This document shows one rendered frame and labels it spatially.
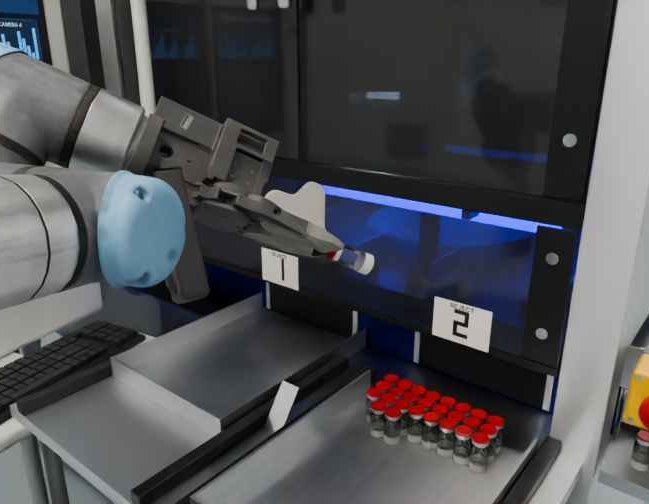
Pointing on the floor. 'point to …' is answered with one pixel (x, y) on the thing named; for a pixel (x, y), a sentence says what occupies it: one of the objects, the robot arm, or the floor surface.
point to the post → (611, 244)
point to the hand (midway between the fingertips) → (324, 252)
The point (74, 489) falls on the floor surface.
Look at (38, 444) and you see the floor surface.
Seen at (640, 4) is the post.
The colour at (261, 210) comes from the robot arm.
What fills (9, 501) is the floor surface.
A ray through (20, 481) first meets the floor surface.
